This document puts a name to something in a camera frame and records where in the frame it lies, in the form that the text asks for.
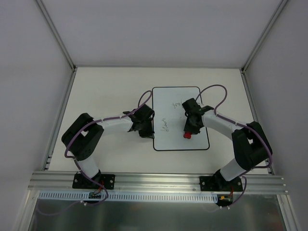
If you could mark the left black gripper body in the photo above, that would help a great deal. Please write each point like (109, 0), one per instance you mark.
(146, 127)

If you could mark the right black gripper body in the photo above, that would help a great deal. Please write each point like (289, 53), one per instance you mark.
(192, 123)

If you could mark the red and black whiteboard eraser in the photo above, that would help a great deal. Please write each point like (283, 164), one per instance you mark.
(187, 135)

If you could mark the white whiteboard with black rim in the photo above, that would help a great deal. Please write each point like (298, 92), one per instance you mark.
(169, 120)

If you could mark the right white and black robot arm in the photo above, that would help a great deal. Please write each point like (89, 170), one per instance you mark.
(250, 145)

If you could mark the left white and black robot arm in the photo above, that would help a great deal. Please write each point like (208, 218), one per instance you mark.
(84, 134)

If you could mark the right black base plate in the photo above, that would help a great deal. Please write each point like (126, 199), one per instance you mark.
(213, 184)

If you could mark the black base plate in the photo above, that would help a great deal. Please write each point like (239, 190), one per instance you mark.
(106, 180)
(213, 184)

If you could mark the right aluminium table edge rail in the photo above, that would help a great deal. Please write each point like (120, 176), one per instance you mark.
(269, 160)

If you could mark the aluminium table edge rail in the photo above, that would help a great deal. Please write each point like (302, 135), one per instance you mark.
(269, 160)
(58, 122)

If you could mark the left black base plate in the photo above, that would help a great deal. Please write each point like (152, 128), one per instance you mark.
(106, 180)

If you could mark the white slotted cable duct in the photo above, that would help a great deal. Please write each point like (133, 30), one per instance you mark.
(131, 196)

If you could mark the left aluminium table edge rail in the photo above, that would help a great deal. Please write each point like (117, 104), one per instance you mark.
(58, 122)

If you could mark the left aluminium frame post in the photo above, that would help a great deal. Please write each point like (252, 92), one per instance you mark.
(51, 26)

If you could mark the aluminium frame post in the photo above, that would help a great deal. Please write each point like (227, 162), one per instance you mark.
(270, 24)
(51, 26)

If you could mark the aluminium mounting rail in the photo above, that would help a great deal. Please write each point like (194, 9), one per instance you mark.
(147, 182)

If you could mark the right aluminium frame post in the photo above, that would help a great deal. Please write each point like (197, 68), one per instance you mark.
(270, 24)

